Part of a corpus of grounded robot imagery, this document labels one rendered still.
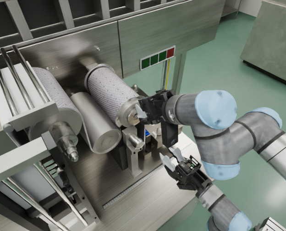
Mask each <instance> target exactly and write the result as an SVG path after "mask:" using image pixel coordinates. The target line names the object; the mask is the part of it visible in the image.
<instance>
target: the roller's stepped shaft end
mask: <svg viewBox="0 0 286 231"><path fill-rule="evenodd" d="M61 148H62V150H63V152H64V154H65V155H67V157H68V158H69V159H71V161H74V162H76V161H78V158H79V156H78V152H77V151H76V149H77V148H76V146H75V144H74V143H73V141H72V140H65V141H64V142H63V143H62V144H61Z"/></svg>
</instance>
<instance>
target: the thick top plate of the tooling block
mask: <svg viewBox="0 0 286 231"><path fill-rule="evenodd" d="M136 93H137V94H138V95H141V96H144V97H148V95H147V94H146V93H145V92H144V91H143V90H141V89H140V88H139V87H138V92H136ZM182 127H183V125H178V135H179V134H181V132H182ZM157 128H161V122H160V123H159V124H155V125H150V124H149V125H145V129H146V130H147V131H148V133H150V134H151V143H152V144H153V145H154V146H155V147H156V148H157V149H158V148H159V147H161V146H163V144H162V137H157V138H154V137H153V136H152V132H156V130H157Z"/></svg>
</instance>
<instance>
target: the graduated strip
mask: <svg viewBox="0 0 286 231"><path fill-rule="evenodd" d="M192 146H194V144H193V143H190V144H188V145H187V146H185V147H184V148H183V149H181V154H183V153H184V152H186V151H187V150H188V149H190V148H191V147H192ZM174 159H175V158H174V157H173V156H171V157H170V161H171V162H172V161H173V160H174ZM163 167H164V165H163V163H161V164H160V165H159V166H157V167H156V168H154V169H153V170H151V171H150V172H149V173H147V174H146V175H144V176H143V177H141V178H140V179H139V180H137V181H136V182H134V183H133V184H132V185H130V186H129V187H127V188H126V189H124V190H123V191H122V192H120V193H119V194H117V195H116V196H114V197H113V198H112V199H110V200H109V201H107V202H106V203H104V204H103V205H102V207H103V209H104V210H105V209H106V208H108V207H109V206H111V205H112V204H113V203H114V202H116V201H117V200H119V199H120V198H122V197H123V196H124V195H126V194H127V193H129V192H130V191H131V190H133V189H134V188H135V187H137V186H138V185H140V184H141V183H142V182H144V181H145V180H147V179H148V178H150V177H151V176H152V175H153V174H155V173H156V172H158V171H159V170H161V169H162V168H163Z"/></svg>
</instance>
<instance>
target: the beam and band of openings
mask: <svg viewBox="0 0 286 231"><path fill-rule="evenodd" d="M182 1H186V0H0V48H4V49H5V50H6V51H7V50H11V49H12V45H16V46H17V47H21V46H25V45H28V44H32V43H36V42H39V41H43V40H46V39H50V38H54V37H57V36H61V35H64V34H67V33H72V32H75V31H79V30H82V29H86V28H90V27H93V26H97V25H100V24H103V23H107V22H111V21H114V20H118V19H121V18H125V17H129V16H133V15H136V14H139V13H143V12H146V11H150V10H154V9H157V8H161V7H164V6H168V5H172V4H175V3H179V2H182ZM0 52H1V51H0Z"/></svg>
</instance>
